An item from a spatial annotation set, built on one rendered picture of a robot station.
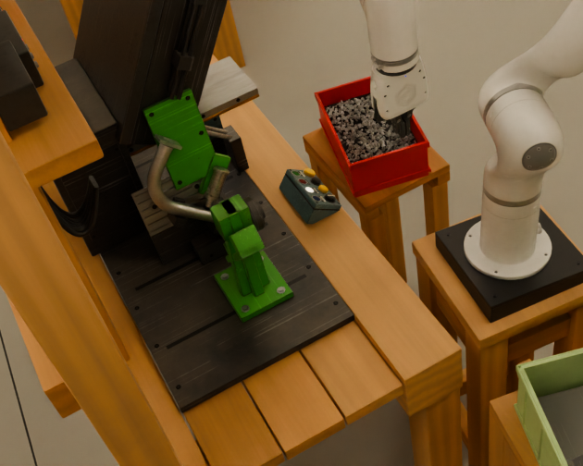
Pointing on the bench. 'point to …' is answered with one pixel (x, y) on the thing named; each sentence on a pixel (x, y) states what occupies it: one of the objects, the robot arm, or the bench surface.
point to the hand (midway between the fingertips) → (401, 125)
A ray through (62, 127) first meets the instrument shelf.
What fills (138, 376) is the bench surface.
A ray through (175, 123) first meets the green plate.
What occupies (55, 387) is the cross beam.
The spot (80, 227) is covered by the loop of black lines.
